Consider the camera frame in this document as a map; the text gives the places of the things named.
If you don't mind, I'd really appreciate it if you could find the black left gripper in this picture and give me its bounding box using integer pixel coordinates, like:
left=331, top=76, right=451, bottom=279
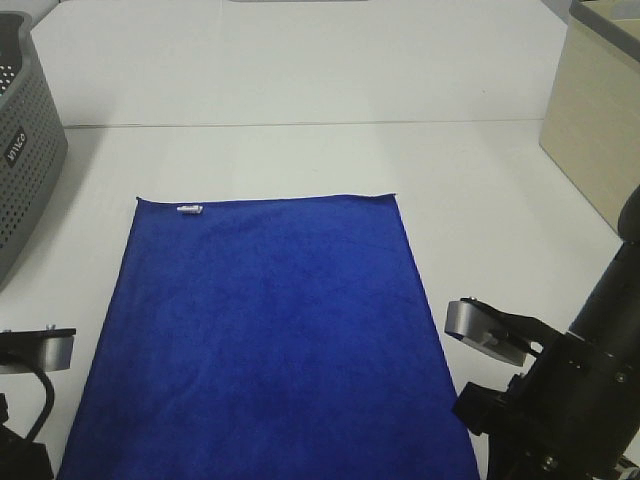
left=1, top=394, right=54, bottom=480

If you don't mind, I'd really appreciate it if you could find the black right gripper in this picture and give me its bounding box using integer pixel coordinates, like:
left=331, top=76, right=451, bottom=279
left=453, top=334, right=639, bottom=479

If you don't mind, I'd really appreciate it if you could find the blue microfiber towel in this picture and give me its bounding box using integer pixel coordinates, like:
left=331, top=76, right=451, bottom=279
left=58, top=194, right=479, bottom=479

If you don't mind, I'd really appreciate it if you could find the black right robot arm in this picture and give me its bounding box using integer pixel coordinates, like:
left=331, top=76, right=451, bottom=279
left=445, top=192, right=639, bottom=479

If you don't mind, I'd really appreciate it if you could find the beige storage box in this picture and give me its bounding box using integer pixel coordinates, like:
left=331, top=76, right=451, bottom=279
left=539, top=1, right=639, bottom=228

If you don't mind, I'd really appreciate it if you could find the grey perforated plastic basket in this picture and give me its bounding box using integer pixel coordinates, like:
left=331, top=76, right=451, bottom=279
left=1, top=11, right=68, bottom=288

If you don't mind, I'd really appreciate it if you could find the black left camera cable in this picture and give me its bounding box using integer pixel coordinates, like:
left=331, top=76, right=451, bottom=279
left=22, top=369, right=56, bottom=444

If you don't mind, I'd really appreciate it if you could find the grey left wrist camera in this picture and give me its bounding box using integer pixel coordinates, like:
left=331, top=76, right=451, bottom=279
left=1, top=327, right=76, bottom=375

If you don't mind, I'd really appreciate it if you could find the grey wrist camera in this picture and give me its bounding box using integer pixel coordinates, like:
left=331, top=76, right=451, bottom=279
left=444, top=297, right=538, bottom=367
left=1, top=327, right=76, bottom=375

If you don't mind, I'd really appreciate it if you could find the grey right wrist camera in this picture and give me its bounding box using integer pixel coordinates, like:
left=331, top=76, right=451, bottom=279
left=444, top=297, right=538, bottom=367

